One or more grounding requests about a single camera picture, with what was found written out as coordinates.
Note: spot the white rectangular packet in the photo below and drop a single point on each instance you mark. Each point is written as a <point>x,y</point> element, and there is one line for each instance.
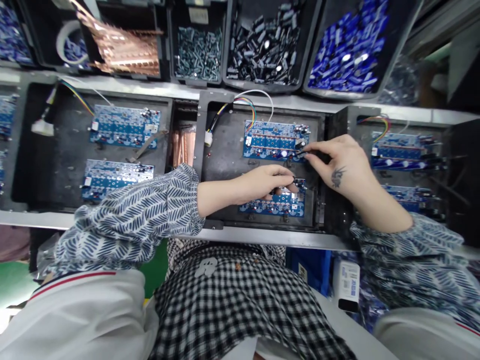
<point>347,281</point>

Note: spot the pile of grey metal parts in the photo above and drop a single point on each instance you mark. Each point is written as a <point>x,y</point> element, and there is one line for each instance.
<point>198,52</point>

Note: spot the person's right hand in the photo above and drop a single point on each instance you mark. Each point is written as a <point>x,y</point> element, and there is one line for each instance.
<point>348,165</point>

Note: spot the pile of blue capacitors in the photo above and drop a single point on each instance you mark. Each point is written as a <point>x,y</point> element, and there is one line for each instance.
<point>13,33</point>
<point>348,56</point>

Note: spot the black parts bin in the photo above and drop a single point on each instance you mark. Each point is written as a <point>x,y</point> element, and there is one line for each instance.
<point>230,37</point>
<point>174,37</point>
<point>318,92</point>
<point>28,37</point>
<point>45,30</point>
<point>90,15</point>

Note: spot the person's body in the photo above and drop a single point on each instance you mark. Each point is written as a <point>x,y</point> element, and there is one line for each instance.
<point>240,300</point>

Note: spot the bundle of copper rods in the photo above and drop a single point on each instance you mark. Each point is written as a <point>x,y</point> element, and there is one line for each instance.
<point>183,148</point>

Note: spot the handful of black capacitors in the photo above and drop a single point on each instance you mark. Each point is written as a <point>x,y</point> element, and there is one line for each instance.
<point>285,184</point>

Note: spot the blue plastic crate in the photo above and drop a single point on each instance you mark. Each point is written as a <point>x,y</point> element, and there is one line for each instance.
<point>311,270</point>

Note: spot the white tape roll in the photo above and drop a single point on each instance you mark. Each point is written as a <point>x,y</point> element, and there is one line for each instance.
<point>65,41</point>

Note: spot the clear plastic bag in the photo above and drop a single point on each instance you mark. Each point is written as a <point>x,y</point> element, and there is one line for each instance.
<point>401,82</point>

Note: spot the pile of black capacitors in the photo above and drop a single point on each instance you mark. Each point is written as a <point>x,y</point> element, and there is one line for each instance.
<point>262,45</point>

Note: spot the pile of copper strips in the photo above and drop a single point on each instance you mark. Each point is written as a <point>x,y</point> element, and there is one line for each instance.
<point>127,48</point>

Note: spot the small black capacitor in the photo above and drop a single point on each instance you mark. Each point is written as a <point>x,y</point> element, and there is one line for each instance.
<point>301,152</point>

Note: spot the person's left hand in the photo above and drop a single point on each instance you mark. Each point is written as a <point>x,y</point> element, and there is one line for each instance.
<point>255,185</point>

